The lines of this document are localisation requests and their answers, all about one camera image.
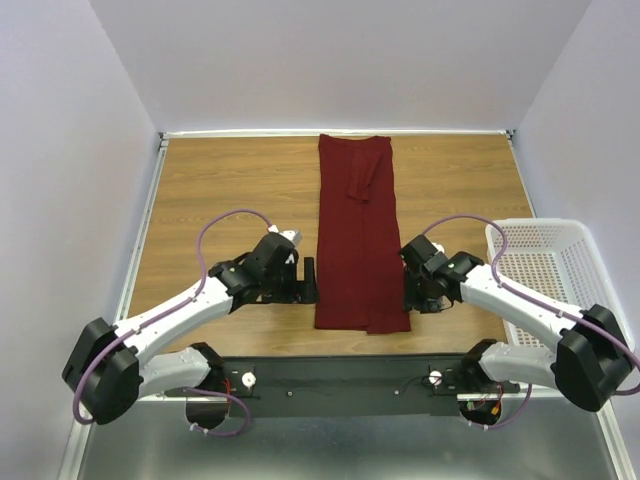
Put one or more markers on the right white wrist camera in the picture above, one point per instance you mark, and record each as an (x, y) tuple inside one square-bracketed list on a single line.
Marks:
[(439, 247)]

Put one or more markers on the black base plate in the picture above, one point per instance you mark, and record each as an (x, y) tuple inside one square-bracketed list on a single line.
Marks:
[(356, 385)]

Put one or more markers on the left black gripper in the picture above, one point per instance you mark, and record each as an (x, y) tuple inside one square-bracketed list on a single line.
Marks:
[(303, 292)]

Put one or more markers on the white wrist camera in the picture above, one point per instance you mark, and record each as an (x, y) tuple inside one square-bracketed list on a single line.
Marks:
[(292, 236), (439, 247)]

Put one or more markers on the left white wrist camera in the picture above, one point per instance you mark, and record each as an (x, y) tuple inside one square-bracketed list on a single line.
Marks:
[(292, 236)]

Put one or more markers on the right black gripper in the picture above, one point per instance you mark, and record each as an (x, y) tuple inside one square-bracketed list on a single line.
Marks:
[(433, 305)]

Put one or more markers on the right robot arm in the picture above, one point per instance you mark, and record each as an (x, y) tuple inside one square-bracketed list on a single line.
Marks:
[(583, 354)]

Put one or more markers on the dark red t shirt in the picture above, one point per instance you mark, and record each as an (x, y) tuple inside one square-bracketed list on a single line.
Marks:
[(359, 271)]

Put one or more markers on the white plastic basket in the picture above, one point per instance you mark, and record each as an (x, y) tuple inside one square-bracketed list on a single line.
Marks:
[(557, 258)]

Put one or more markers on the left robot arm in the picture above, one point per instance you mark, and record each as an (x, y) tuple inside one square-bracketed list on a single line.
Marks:
[(112, 366)]

